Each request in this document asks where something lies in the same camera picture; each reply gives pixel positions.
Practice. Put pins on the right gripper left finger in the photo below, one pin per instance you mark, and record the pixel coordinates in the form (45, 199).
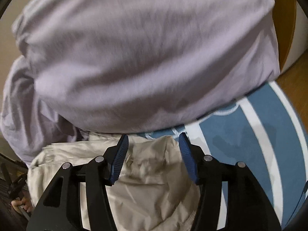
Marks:
(80, 191)

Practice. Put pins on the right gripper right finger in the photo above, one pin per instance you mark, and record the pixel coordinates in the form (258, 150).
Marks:
(247, 206)

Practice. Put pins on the beige padded jacket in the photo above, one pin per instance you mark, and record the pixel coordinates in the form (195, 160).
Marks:
(153, 192)

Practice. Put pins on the person's left hand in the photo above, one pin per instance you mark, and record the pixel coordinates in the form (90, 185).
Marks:
(24, 203)

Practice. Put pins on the blue white striped bedsheet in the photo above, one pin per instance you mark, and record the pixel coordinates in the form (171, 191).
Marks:
(262, 130)

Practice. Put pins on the large lavender pillow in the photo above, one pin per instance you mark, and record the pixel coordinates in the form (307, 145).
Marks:
(27, 123)

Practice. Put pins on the small lavender pillow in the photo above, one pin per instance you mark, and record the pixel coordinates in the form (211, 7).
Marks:
(142, 65)

